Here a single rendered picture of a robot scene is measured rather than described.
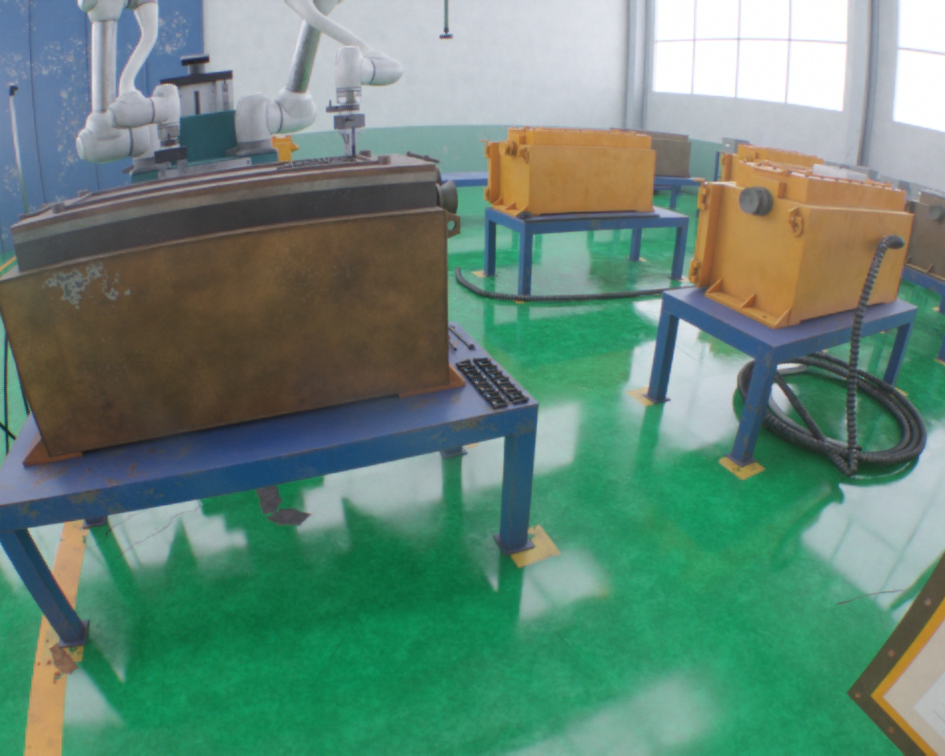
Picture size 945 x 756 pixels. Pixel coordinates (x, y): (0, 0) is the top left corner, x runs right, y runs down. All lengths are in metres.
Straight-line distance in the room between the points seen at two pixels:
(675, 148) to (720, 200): 6.17
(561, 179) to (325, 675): 4.12
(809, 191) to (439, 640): 2.49
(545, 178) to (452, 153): 6.91
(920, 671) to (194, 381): 1.84
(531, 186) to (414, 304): 3.13
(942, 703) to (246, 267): 1.82
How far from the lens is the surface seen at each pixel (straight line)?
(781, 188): 2.90
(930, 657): 1.03
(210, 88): 2.75
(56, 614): 2.15
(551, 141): 4.85
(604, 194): 5.13
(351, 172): 1.64
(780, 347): 2.64
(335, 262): 1.61
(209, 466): 1.64
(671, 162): 9.21
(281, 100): 2.62
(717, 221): 3.11
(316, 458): 1.64
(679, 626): 2.02
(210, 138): 2.66
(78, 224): 1.70
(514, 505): 2.00
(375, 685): 1.80
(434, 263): 1.68
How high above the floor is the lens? 1.53
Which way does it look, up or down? 27 degrees down
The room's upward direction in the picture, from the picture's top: straight up
